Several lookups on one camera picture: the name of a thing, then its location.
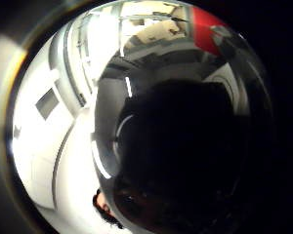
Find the shiny steel bowl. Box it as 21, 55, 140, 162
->
91, 19, 275, 234

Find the the person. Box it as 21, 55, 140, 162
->
92, 188, 125, 230

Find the red panel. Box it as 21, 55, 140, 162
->
190, 6, 229, 57

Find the white door frame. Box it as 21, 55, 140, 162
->
48, 19, 99, 110

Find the grey wall panel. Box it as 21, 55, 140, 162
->
34, 88, 61, 121

